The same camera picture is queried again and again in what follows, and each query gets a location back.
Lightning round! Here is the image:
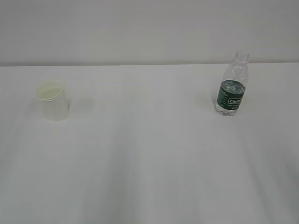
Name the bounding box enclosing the clear water bottle green label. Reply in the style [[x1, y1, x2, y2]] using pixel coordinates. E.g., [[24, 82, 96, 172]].
[[214, 51, 249, 116]]

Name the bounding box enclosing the white paper cup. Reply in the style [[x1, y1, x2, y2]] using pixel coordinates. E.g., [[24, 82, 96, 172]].
[[36, 82, 69, 121]]

